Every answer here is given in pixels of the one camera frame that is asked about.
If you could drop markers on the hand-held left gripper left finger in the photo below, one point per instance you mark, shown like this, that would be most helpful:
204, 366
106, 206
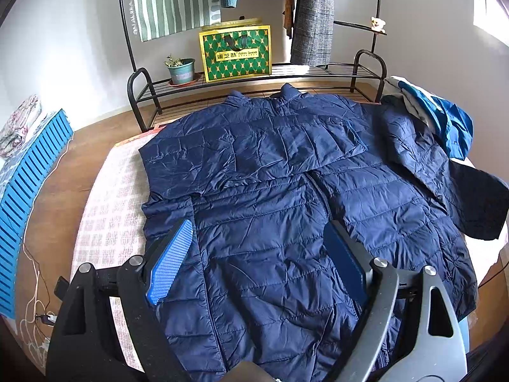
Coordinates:
171, 258

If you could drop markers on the navy quilted puffer jacket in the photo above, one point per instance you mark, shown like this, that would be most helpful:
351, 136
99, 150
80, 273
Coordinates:
278, 191

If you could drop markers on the grey plaid coat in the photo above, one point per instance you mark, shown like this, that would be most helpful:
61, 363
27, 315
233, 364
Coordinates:
314, 20

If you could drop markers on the floral patterned cloth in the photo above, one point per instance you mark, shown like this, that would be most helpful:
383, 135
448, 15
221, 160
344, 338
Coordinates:
20, 125

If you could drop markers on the green striped towel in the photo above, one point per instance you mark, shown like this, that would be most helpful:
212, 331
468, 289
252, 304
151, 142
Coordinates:
171, 0

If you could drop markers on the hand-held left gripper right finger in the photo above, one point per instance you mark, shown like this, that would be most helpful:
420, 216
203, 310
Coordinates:
345, 258

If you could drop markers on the green and gold gift bag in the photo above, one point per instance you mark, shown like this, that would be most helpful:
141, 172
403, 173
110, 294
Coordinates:
236, 49

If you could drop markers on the brown patterned scarf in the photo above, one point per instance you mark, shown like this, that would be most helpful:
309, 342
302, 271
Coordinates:
289, 8

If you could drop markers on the blue slatted plastic crate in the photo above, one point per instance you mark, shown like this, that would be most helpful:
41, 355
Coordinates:
28, 207

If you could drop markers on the blue and white clothes pile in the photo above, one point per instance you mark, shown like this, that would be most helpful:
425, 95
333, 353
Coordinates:
433, 115

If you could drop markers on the small potted plant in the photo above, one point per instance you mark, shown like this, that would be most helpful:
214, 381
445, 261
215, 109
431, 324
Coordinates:
181, 69

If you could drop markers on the small plush toy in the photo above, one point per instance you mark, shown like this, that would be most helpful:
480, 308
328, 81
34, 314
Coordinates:
378, 24

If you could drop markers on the black metal clothes rack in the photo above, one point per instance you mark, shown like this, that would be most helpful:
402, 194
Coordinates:
254, 75

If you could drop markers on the pink patterned mat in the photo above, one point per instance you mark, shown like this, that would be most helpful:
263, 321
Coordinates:
111, 207

